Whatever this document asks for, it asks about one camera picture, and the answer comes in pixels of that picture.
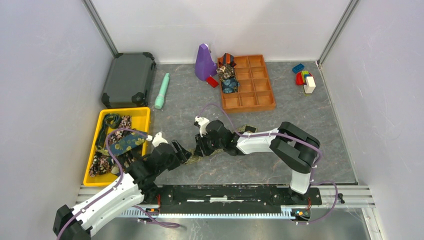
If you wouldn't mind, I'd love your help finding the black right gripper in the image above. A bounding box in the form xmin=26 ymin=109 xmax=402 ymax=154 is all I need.
xmin=193 ymin=130 xmax=225 ymax=158

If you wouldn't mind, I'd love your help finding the olive green leaf-pattern tie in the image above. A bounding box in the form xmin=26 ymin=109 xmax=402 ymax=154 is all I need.
xmin=184 ymin=124 xmax=257 ymax=165

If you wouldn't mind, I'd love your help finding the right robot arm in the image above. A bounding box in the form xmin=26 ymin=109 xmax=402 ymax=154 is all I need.
xmin=194 ymin=117 xmax=321 ymax=204

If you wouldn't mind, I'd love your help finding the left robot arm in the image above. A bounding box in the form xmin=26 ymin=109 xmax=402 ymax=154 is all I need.
xmin=52 ymin=140 xmax=192 ymax=240

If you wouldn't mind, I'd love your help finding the blue yellow-flower tie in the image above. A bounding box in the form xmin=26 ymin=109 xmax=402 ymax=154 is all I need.
xmin=95 ymin=130 xmax=148 ymax=157

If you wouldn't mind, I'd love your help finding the yellow plastic bin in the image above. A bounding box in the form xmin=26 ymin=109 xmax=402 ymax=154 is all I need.
xmin=83 ymin=107 xmax=151 ymax=187

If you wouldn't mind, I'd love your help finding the black pink-floral tie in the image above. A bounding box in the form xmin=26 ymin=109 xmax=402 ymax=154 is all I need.
xmin=108 ymin=115 xmax=132 ymax=145

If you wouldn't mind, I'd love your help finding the rolled blue paisley tie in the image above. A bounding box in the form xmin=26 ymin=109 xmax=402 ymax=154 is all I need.
xmin=221 ymin=77 xmax=240 ymax=94

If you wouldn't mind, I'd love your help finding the mint green flashlight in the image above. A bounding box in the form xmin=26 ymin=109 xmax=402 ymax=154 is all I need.
xmin=154 ymin=73 xmax=170 ymax=109

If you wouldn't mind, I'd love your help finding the orange wooden compartment tray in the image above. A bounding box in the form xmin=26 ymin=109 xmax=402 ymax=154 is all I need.
xmin=221 ymin=54 xmax=276 ymax=113

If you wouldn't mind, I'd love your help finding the dark brown-leaf tie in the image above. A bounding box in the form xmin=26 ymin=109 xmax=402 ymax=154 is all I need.
xmin=88 ymin=150 xmax=141 ymax=177

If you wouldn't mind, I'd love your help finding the dark green striped tie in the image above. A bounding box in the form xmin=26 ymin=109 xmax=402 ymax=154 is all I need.
xmin=94 ymin=113 xmax=122 ymax=150

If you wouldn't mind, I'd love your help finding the rolled brown floral tie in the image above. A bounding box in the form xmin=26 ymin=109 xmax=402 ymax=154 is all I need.
xmin=216 ymin=64 xmax=236 ymax=81

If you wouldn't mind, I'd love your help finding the purple plastic object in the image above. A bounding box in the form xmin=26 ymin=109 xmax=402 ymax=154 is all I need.
xmin=194 ymin=43 xmax=218 ymax=82

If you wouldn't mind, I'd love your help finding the rolled orange navy tie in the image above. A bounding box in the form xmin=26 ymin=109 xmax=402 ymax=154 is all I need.
xmin=218 ymin=53 xmax=237 ymax=68

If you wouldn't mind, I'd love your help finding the dark grey suitcase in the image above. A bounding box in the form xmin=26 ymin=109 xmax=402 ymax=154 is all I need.
xmin=100 ymin=52 xmax=157 ymax=109

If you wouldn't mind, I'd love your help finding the red toy block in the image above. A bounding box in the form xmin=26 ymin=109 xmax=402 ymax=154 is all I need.
xmin=295 ymin=71 xmax=305 ymax=86

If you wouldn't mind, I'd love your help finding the white toy block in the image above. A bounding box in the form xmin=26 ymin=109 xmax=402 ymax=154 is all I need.
xmin=303 ymin=76 xmax=316 ymax=95

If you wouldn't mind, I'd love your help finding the blue toy brick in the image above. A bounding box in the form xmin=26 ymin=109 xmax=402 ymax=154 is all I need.
xmin=292 ymin=63 xmax=305 ymax=74

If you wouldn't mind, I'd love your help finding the green toy block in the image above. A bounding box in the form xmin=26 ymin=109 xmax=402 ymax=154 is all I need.
xmin=300 ymin=70 xmax=311 ymax=79

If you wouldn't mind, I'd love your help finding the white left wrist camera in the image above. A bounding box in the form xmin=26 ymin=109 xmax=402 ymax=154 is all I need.
xmin=146 ymin=131 xmax=169 ymax=148

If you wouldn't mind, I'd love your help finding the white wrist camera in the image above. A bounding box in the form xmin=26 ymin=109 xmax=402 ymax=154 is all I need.
xmin=194 ymin=116 xmax=210 ymax=137
xmin=146 ymin=131 xmax=169 ymax=148

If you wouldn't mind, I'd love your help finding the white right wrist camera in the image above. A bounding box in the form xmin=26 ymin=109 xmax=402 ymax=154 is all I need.
xmin=194 ymin=116 xmax=210 ymax=137

